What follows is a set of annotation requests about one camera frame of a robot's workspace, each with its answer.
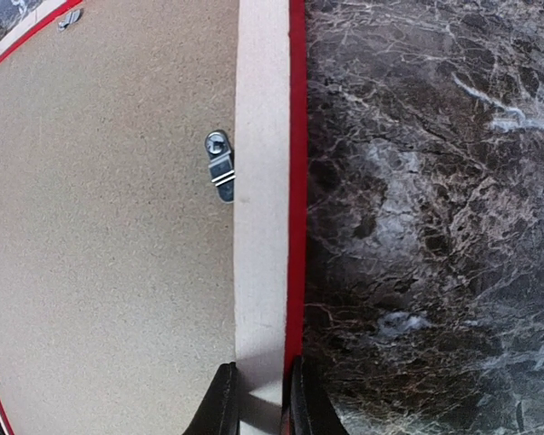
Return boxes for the brown backing board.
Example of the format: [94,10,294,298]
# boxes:
[0,1,238,434]

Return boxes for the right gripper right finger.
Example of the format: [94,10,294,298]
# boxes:
[280,356,349,435]

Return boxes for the wooden picture frame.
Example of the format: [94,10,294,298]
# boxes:
[0,1,291,434]

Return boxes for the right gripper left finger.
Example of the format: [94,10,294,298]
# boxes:
[183,362,239,435]

